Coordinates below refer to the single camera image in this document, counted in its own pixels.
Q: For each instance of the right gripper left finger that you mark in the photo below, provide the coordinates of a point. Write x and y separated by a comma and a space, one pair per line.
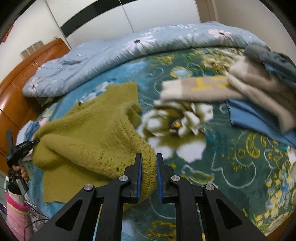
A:
95, 213

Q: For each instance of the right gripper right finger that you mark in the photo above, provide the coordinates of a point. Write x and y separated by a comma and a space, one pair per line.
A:
202, 213

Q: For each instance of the olive green knit sweater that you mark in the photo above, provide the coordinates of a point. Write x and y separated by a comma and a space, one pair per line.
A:
93, 143

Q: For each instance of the pink sleeve left forearm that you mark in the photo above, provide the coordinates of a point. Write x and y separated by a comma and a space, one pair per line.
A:
18, 216

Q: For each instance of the person left hand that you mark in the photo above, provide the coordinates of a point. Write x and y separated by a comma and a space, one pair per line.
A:
22, 171

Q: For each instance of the floral teal plush blanket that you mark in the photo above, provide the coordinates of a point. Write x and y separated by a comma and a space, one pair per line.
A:
197, 139

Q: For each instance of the folded blue garment on stack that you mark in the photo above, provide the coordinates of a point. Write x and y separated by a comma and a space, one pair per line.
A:
30, 131

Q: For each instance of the orange wooden headboard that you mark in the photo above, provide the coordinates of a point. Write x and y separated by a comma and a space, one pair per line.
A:
16, 109

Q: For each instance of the beige fuzzy sweater yellow letters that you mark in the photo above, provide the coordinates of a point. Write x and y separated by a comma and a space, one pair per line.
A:
245, 79

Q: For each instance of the light blue floral quilt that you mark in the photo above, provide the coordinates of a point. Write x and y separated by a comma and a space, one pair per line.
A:
61, 75

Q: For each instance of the grey blue denim garment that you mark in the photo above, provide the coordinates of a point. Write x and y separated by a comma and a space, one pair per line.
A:
279, 65

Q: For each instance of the white wardrobe black stripe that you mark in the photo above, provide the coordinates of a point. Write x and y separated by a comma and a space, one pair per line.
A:
81, 21

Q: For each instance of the wooden door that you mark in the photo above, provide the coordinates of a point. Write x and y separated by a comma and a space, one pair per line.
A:
206, 10

